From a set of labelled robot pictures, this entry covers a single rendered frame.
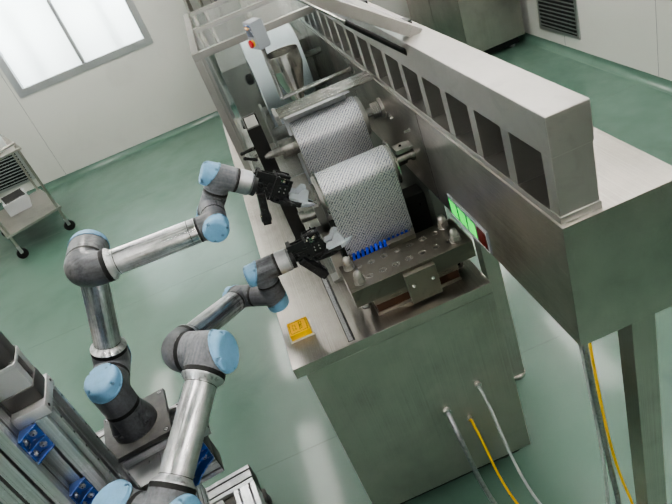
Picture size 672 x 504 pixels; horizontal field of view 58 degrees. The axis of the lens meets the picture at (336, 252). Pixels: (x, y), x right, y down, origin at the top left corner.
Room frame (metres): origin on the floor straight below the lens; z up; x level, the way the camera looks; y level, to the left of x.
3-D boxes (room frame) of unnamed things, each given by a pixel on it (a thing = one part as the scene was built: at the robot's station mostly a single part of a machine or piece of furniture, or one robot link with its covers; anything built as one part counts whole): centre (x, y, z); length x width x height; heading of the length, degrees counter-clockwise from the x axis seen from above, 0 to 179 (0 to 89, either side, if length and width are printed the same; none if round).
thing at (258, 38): (2.29, -0.03, 1.66); 0.07 x 0.07 x 0.10; 20
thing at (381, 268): (1.57, -0.19, 1.00); 0.40 x 0.16 x 0.06; 92
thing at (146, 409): (1.55, 0.82, 0.87); 0.15 x 0.15 x 0.10
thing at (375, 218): (1.69, -0.15, 1.11); 0.23 x 0.01 x 0.18; 92
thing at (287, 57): (2.47, -0.10, 1.50); 0.14 x 0.14 x 0.06
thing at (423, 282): (1.48, -0.21, 0.96); 0.10 x 0.03 x 0.11; 92
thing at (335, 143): (1.88, -0.14, 1.16); 0.39 x 0.23 x 0.51; 2
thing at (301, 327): (1.57, 0.20, 0.91); 0.07 x 0.07 x 0.02; 2
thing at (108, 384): (1.56, 0.82, 0.98); 0.13 x 0.12 x 0.14; 4
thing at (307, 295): (2.68, -0.02, 0.88); 2.52 x 0.66 x 0.04; 2
